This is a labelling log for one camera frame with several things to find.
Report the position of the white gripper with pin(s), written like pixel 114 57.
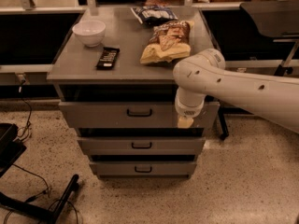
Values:
pixel 188 108

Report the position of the grey top drawer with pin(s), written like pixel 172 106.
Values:
pixel 119 114

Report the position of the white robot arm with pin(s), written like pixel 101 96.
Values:
pixel 269 97

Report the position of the grey drawer cabinet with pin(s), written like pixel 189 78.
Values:
pixel 76 79

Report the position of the grey bottom drawer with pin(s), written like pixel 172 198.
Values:
pixel 126 168

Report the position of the yellow brown chip bag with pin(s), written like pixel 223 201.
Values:
pixel 169 41

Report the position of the black chocolate bar wrapper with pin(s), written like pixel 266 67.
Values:
pixel 107 58

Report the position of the dark blue chip bag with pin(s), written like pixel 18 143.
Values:
pixel 154 15

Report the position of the black office chair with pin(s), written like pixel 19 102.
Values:
pixel 258 32

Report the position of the white ceramic bowl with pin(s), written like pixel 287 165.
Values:
pixel 90 33

